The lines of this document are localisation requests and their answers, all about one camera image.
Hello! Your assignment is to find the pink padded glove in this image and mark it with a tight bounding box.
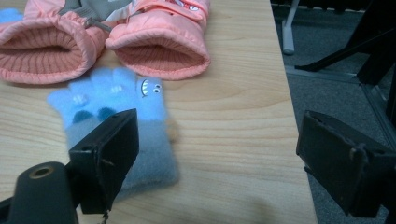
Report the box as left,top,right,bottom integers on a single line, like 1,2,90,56
105,0,212,81

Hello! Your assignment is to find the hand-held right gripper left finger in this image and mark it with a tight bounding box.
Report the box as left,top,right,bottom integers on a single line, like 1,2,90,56
68,108,140,216

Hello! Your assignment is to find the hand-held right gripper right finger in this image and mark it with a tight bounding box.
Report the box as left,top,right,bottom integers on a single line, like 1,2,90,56
295,110,396,218

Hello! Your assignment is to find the pink glove with grey palm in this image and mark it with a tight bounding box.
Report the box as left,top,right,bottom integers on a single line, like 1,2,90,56
0,0,134,85

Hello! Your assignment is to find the blue knit glove grey cuff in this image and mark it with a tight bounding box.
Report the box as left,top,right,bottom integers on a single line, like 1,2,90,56
0,8,25,24
46,66,181,200

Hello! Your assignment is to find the metal floor rail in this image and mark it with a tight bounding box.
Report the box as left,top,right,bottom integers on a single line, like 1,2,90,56
284,64,396,143

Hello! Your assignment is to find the white desk frame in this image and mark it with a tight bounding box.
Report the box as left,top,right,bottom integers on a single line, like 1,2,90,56
281,0,301,56

